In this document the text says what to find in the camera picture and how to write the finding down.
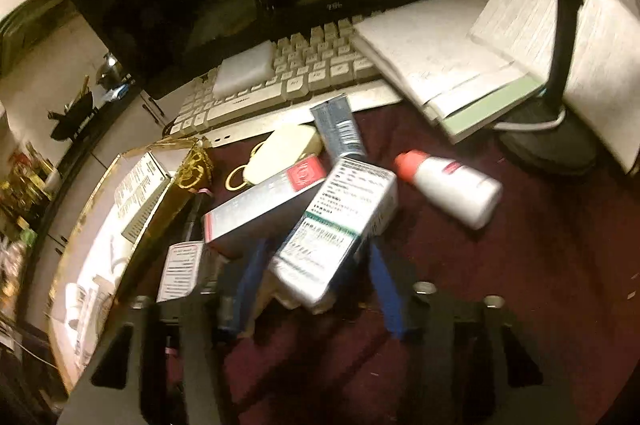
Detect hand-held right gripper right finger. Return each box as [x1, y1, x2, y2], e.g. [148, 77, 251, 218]
[367, 242, 546, 425]

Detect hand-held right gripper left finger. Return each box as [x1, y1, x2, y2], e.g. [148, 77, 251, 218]
[57, 237, 273, 425]

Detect white medicine box coloured band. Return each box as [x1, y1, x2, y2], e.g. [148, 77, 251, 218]
[270, 158, 398, 308]

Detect gold-edged cardboard box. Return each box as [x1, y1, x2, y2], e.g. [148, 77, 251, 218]
[47, 138, 216, 393]

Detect white bottle red cap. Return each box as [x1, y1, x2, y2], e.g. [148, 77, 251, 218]
[394, 150, 503, 230]

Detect grey medicine box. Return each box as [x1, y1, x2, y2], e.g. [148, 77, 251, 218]
[114, 152, 173, 243]

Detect blue grey ointment tube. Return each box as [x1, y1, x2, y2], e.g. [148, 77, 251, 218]
[310, 94, 367, 166]

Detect grey box red label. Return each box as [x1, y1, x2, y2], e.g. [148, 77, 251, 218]
[202, 154, 328, 258]

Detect small white medicine box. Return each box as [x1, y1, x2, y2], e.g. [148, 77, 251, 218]
[156, 241, 221, 304]

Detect dark red tablecloth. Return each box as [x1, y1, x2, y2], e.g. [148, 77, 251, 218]
[165, 105, 640, 425]

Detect white oval case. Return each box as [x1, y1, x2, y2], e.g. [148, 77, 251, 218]
[242, 125, 323, 186]

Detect grey kitchen base cabinets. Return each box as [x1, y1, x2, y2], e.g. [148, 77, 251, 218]
[0, 18, 168, 256]

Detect white rectangular pad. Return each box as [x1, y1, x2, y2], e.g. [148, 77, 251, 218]
[212, 40, 276, 98]

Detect beige computer keyboard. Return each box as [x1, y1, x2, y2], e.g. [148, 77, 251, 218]
[162, 19, 401, 143]

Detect blue white packet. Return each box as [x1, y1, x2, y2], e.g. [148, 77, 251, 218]
[102, 82, 133, 103]

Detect paper stack green cover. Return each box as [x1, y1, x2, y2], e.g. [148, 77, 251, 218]
[350, 0, 546, 143]

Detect black wok with utensils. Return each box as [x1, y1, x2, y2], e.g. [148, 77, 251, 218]
[47, 75, 98, 141]

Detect row of condiment bottles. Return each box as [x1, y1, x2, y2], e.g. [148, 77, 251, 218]
[0, 145, 58, 236]

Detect metal lidded wok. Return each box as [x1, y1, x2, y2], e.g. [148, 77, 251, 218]
[95, 52, 126, 91]

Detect white paper sheets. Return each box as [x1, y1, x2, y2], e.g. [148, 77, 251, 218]
[470, 0, 640, 176]

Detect white cable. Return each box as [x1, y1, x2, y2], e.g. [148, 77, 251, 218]
[495, 108, 568, 133]

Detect black ring light stand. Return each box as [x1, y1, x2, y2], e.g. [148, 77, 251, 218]
[492, 0, 601, 176]

